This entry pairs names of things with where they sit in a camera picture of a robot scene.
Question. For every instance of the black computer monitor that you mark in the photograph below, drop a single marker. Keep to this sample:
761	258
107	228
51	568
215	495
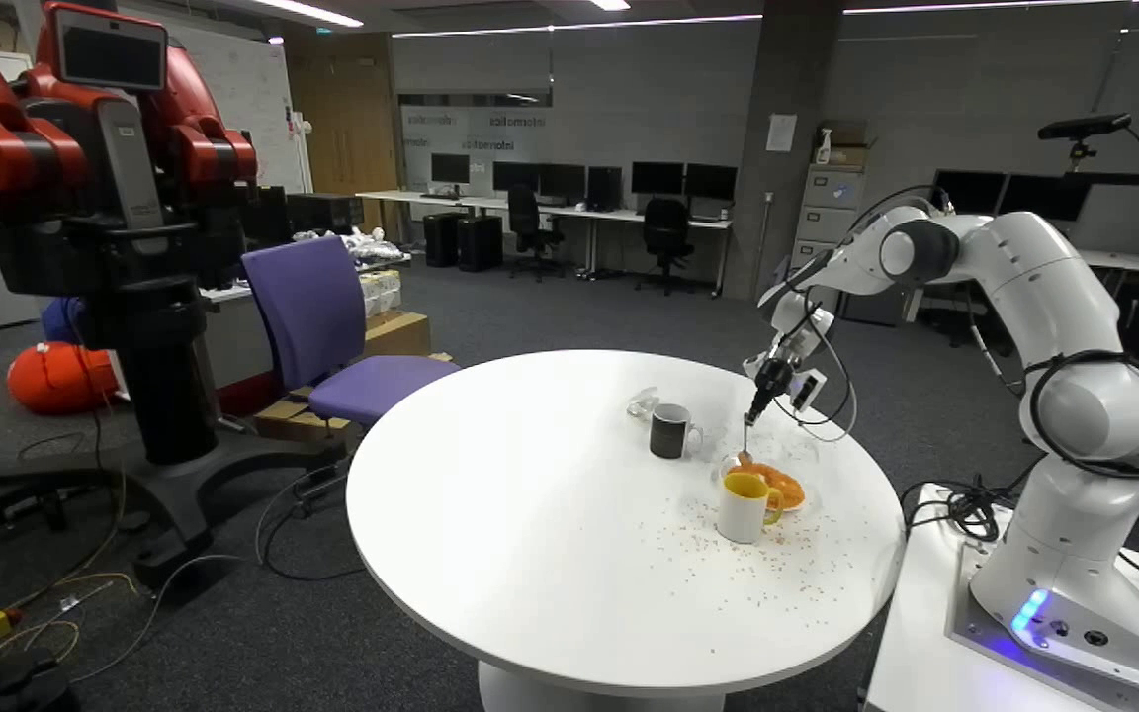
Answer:
660	178
449	167
565	178
517	176
710	183
607	187

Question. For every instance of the dark wall monitor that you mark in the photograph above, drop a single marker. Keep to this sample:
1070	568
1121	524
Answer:
965	187
1045	189

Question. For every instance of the red humanoid robot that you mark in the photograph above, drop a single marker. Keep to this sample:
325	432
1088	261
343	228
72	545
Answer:
16	145

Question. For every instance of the cardboard box on cabinet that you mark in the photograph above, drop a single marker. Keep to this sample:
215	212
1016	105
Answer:
845	149

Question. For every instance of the round white table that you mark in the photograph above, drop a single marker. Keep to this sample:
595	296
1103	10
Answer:
532	527

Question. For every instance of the black depth camera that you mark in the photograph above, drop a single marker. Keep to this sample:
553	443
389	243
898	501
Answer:
1085	129

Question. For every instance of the metal spoon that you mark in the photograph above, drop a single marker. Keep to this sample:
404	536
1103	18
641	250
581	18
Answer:
744	441

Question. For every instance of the white paper notice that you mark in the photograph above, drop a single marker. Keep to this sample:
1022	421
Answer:
781	130

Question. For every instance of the white bowl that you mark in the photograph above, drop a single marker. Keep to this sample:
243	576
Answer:
790	512

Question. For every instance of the large cardboard box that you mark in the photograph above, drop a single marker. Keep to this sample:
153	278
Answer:
396	333

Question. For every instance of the white whiteboard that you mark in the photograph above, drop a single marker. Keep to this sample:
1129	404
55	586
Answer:
256	105

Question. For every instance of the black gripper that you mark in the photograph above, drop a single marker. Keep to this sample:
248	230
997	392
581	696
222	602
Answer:
790	349

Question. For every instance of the flat cardboard box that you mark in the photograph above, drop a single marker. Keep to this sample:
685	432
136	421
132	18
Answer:
296	421

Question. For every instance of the white side desk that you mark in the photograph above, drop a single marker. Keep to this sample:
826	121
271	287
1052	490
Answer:
1110	258

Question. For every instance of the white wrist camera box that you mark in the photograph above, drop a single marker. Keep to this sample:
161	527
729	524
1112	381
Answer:
809	388

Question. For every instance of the blue ball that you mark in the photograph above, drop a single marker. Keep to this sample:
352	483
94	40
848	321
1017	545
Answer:
62	319

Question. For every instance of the white filing cabinet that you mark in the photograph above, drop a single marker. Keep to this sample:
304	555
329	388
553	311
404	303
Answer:
828	200

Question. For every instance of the clear plastic cup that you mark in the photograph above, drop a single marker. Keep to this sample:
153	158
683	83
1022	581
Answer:
641	404

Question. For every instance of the orange lentils heap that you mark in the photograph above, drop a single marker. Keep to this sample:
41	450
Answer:
785	490

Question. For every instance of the white desk clutter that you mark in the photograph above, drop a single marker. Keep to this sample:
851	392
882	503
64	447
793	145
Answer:
372	245

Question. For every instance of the wooden door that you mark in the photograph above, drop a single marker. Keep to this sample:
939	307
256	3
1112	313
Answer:
349	121

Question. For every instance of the ceiling light strip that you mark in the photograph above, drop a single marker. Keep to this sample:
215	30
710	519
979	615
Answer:
313	14
611	3

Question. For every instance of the long office desk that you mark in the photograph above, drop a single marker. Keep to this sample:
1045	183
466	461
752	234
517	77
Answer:
571	217

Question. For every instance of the black computer tower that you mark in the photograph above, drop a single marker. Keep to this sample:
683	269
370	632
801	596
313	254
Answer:
443	240
486	243

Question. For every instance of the black office chair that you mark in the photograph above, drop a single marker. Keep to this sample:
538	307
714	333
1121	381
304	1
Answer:
665	230
532	224

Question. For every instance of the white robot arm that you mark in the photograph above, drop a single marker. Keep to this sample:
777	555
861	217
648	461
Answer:
1058	278

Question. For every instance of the orange beanbag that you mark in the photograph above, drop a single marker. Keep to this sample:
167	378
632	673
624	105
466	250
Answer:
56	378

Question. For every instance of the purple office chair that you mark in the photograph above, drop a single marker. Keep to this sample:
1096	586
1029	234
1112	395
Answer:
313	311

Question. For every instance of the white robot base platform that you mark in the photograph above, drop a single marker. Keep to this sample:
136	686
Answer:
929	659

